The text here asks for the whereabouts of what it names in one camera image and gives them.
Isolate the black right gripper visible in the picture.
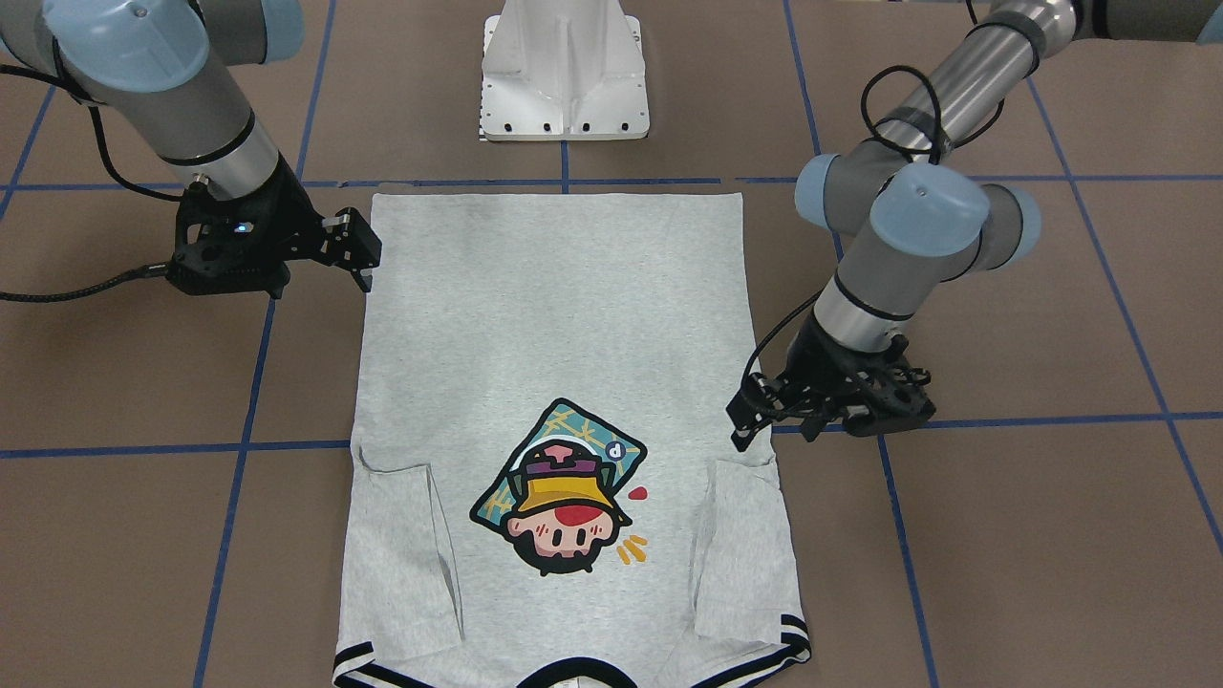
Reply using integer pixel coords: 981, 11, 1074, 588
168, 160, 383, 299

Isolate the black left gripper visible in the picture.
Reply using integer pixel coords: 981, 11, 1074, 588
726, 317, 936, 453

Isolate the grey cartoon print t-shirt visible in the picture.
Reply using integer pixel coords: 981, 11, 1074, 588
333, 193, 811, 687

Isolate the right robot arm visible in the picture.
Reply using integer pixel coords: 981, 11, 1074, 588
1, 1, 382, 302

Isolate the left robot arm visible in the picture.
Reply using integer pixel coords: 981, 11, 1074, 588
726, 1, 1221, 452

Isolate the long blue tape line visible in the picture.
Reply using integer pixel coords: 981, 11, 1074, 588
783, 1, 976, 687

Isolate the crossing blue tape line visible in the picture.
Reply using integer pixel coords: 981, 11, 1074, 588
1, 411, 1222, 461

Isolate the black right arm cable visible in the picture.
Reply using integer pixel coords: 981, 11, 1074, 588
0, 48, 205, 306

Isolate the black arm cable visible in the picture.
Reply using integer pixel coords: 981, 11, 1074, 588
0, 48, 205, 306
745, 65, 1007, 382

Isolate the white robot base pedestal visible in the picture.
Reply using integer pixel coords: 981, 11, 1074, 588
478, 1, 651, 142

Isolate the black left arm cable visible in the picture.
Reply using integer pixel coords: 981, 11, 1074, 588
745, 65, 1007, 382

